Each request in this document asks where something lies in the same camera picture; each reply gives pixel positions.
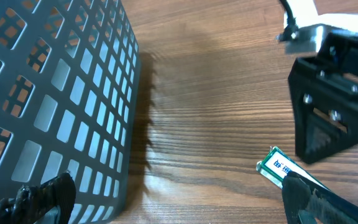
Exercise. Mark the grey plastic mesh basket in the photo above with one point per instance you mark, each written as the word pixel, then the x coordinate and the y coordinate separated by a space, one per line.
pixel 69 74

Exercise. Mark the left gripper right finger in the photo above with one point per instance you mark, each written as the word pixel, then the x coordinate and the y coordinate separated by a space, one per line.
pixel 307 202

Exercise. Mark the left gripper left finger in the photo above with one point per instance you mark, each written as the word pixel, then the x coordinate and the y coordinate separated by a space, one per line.
pixel 52 201

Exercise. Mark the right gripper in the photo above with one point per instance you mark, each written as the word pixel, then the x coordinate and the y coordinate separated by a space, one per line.
pixel 324 96

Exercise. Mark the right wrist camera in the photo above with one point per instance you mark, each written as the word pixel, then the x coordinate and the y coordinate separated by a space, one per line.
pixel 304 29

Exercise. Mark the green white candy bar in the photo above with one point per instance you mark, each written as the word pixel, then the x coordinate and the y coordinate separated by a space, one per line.
pixel 276 165

